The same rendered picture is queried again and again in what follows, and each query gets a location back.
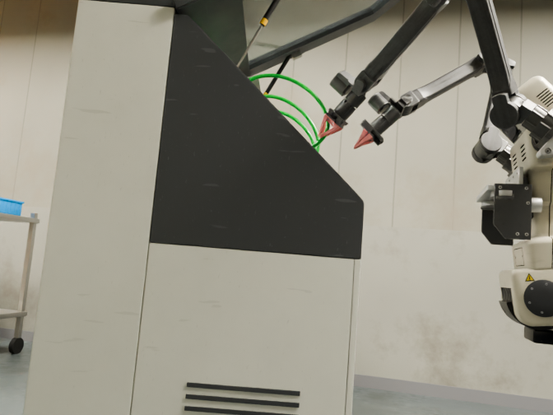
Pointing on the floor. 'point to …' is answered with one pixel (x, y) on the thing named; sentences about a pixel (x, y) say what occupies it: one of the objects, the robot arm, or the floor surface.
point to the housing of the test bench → (101, 211)
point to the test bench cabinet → (246, 333)
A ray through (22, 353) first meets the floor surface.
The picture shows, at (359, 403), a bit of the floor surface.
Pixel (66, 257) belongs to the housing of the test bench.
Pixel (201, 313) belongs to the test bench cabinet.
